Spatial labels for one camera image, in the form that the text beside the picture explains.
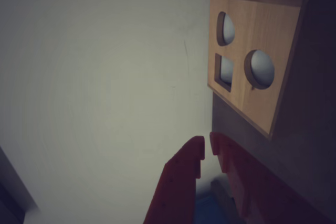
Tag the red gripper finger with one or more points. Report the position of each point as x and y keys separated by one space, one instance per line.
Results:
x=257 y=195
x=176 y=190

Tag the wooden shape sorter box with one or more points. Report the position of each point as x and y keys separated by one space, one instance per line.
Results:
x=257 y=32
x=241 y=132

